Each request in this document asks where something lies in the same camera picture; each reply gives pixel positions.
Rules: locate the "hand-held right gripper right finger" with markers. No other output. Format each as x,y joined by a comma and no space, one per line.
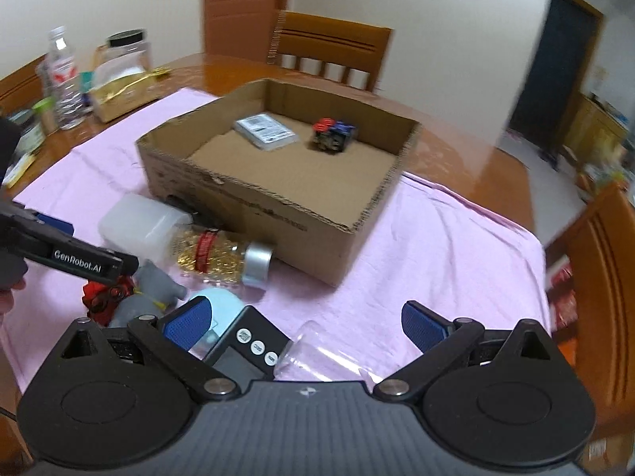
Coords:
422,326

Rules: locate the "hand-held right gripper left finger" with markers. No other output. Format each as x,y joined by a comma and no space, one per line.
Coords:
187,323

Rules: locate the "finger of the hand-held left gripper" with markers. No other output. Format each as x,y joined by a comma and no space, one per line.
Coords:
74,259
53,225

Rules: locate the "light blue egg-shaped gadget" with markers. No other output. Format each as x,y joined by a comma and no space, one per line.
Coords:
224,303

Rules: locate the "small red bottle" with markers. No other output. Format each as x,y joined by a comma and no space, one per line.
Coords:
96,302

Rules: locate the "grey elephant toy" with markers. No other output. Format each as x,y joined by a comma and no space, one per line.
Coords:
156,282

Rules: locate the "black digital timer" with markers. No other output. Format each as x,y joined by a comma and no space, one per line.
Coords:
250,339

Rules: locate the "translucent white plastic jar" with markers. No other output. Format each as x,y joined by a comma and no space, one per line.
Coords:
136,225

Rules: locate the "gold capsule bottle silver cap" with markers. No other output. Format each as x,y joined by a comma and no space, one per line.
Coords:
223,255

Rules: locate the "clear glass cup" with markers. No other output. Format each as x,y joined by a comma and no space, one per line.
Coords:
327,352

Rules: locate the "cardboard box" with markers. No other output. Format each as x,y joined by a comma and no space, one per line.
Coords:
297,228

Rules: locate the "person's left hand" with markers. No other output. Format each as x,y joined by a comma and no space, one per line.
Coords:
9,300

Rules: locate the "small tin can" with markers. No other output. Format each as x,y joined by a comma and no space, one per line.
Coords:
29,131

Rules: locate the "yellow packet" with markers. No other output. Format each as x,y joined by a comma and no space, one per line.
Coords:
19,171

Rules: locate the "green-lid jar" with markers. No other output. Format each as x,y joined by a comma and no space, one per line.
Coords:
47,114

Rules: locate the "pink cloth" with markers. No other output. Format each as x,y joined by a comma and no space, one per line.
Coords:
446,258

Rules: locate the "clear plastic water bottle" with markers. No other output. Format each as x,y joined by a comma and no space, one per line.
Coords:
64,84

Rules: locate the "gold box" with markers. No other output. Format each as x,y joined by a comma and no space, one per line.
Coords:
116,99

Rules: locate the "red packets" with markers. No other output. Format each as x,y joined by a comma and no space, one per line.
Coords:
563,292

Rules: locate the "clear jar black lid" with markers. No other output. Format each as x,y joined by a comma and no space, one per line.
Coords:
130,44

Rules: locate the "white card pack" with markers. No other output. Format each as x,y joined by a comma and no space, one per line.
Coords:
267,131

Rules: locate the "red and blue toy train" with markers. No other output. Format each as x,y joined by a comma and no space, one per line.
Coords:
331,135

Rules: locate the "wooden cabinet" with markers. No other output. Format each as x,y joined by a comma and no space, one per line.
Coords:
598,126

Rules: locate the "brown wooden door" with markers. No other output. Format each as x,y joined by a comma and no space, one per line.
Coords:
243,10

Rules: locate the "dark door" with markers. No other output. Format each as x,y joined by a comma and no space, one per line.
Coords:
555,69

